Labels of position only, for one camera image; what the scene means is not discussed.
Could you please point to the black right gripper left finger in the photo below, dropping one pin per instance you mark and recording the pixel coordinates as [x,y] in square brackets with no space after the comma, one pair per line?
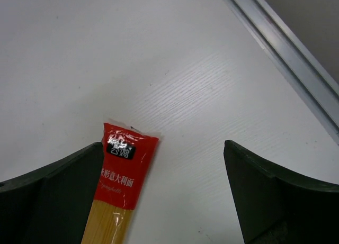
[51,204]

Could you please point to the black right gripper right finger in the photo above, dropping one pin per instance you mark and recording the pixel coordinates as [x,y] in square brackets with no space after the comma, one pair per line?
[277,205]

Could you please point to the red spaghetti bag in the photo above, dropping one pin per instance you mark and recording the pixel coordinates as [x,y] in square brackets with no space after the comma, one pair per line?
[128,155]

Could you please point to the aluminium frame rail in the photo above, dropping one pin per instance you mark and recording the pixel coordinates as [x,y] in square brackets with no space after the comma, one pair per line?
[300,68]

